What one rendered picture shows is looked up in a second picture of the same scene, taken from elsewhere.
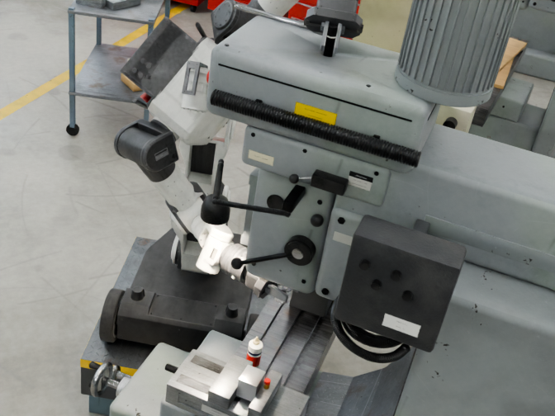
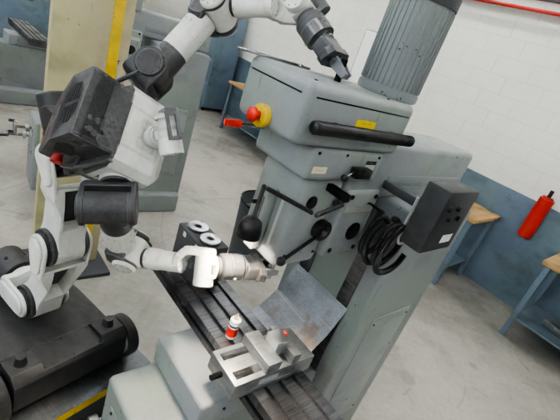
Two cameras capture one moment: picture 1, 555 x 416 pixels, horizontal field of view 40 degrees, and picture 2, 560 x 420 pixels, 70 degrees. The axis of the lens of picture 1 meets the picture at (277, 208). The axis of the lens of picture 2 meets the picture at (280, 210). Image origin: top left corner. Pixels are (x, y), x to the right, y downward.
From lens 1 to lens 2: 1.56 m
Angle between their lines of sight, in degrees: 56
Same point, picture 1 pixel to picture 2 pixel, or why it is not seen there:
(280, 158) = (331, 166)
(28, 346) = not seen: outside the picture
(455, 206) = (402, 165)
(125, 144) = (96, 210)
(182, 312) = (69, 347)
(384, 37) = not seen: hidden behind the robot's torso
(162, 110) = (125, 163)
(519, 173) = not seen: hidden behind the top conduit
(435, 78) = (414, 87)
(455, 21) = (435, 49)
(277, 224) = (307, 218)
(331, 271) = (336, 234)
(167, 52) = (110, 104)
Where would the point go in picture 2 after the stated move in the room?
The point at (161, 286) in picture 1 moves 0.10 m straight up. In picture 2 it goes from (20, 342) to (21, 322)
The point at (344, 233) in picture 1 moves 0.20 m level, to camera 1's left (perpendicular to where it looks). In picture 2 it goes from (351, 205) to (322, 217)
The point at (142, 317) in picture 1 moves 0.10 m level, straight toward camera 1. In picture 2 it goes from (40, 376) to (60, 390)
